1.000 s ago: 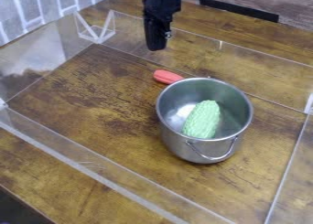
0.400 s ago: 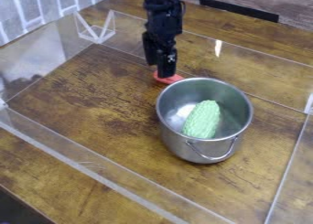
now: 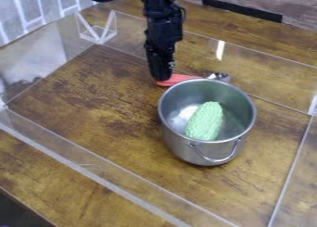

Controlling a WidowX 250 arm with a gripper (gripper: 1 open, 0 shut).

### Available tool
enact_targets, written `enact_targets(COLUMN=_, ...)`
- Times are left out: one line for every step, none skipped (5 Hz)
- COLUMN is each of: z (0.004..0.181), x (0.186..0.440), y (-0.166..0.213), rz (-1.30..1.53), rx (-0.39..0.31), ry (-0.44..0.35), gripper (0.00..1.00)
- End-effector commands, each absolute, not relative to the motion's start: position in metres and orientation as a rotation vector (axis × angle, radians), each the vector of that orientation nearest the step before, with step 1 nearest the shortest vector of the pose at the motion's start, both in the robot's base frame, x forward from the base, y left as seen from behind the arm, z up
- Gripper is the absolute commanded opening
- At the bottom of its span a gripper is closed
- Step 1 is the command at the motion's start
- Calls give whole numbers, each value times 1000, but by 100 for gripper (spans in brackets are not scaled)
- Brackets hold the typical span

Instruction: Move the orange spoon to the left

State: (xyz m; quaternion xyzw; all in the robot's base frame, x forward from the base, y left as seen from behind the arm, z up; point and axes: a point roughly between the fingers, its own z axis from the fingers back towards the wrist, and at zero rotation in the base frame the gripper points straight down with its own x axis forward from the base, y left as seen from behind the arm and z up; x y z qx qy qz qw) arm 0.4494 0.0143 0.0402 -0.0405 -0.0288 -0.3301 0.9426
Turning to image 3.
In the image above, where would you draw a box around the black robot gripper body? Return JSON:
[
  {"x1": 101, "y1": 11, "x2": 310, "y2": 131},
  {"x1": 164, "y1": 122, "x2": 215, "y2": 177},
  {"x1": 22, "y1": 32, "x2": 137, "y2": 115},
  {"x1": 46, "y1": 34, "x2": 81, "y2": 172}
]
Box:
[{"x1": 137, "y1": 0, "x2": 185, "y2": 57}]

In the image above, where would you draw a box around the silver metal pot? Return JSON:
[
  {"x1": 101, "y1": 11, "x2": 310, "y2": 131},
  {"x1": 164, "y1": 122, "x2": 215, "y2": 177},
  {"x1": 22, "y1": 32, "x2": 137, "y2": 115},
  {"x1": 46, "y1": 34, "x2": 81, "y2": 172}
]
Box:
[{"x1": 157, "y1": 79, "x2": 256, "y2": 166}]

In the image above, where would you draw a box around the orange plastic spoon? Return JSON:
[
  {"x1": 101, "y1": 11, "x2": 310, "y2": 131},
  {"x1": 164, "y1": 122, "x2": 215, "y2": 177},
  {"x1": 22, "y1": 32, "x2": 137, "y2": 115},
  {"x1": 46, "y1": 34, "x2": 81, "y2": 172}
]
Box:
[{"x1": 155, "y1": 71, "x2": 232, "y2": 88}]

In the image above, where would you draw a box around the clear acrylic corner bracket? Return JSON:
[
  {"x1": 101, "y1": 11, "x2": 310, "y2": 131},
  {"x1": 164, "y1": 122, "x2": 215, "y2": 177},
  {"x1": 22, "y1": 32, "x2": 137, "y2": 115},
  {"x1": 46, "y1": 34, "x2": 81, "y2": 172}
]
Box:
[{"x1": 74, "y1": 10, "x2": 117, "y2": 44}]

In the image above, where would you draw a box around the black strip on wall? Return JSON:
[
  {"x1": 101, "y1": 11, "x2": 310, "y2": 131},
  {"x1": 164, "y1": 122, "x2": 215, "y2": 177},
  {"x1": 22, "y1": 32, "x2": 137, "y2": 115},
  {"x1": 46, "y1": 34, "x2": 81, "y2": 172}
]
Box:
[{"x1": 201, "y1": 0, "x2": 282, "y2": 23}]

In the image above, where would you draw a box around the clear acrylic enclosure wall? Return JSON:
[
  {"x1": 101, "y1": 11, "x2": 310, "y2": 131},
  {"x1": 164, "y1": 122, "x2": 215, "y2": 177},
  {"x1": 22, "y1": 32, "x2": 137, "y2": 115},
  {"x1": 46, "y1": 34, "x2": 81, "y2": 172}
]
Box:
[{"x1": 0, "y1": 10, "x2": 317, "y2": 227}]

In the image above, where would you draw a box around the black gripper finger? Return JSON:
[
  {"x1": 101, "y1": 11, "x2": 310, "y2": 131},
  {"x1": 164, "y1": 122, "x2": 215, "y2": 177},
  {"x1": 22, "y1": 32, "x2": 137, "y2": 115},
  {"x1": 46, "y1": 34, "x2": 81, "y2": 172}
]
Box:
[{"x1": 145, "y1": 49, "x2": 175, "y2": 82}]

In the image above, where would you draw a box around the green knitted vegetable toy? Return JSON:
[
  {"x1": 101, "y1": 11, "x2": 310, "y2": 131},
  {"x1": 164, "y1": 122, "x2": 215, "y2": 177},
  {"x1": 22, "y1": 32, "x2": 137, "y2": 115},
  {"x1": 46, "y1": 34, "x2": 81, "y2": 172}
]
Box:
[{"x1": 184, "y1": 101, "x2": 223, "y2": 141}]

